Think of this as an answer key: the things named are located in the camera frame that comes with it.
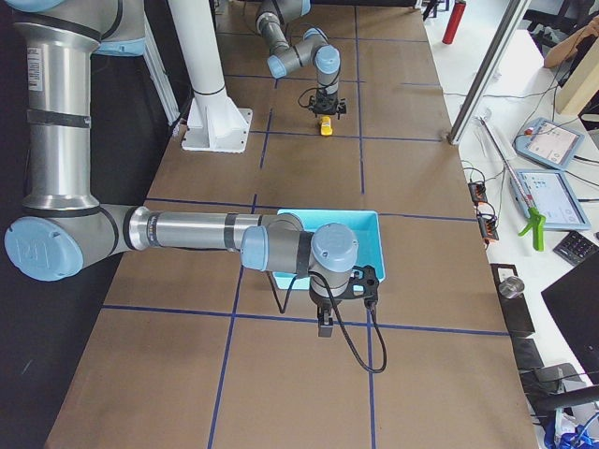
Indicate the upper teach pendant tablet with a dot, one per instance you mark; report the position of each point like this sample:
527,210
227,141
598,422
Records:
548,144

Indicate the metal cup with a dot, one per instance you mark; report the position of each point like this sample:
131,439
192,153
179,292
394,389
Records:
511,287

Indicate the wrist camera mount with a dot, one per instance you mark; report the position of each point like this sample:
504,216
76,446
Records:
362,285

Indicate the orange black electronic module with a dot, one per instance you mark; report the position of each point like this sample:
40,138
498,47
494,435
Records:
478,192

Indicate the green handled reach grabber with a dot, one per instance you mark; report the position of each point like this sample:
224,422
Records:
536,220

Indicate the white pedestal column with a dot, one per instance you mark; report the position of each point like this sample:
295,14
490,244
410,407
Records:
214,123

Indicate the turquoise plastic bin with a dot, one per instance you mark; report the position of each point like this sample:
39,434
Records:
364,224

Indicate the aluminium frame post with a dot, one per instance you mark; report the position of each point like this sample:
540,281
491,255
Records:
508,25

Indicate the red fire extinguisher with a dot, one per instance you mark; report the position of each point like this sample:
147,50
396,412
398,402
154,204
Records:
454,21

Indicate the lower teach pendant tablet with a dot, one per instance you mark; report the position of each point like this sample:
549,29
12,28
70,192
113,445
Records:
550,192

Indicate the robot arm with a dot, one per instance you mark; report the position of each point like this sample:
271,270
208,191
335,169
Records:
66,228
314,49

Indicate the black keyboard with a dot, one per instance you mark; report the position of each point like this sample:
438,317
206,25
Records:
574,248

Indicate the teach pendant tablet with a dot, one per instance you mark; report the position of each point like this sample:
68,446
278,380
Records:
550,192
548,144

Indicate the yellow beetle toy car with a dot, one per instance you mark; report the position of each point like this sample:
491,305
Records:
325,126

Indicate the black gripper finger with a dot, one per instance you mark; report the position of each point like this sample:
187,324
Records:
325,324

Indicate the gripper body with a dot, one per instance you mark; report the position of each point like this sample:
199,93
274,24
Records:
320,297
326,101

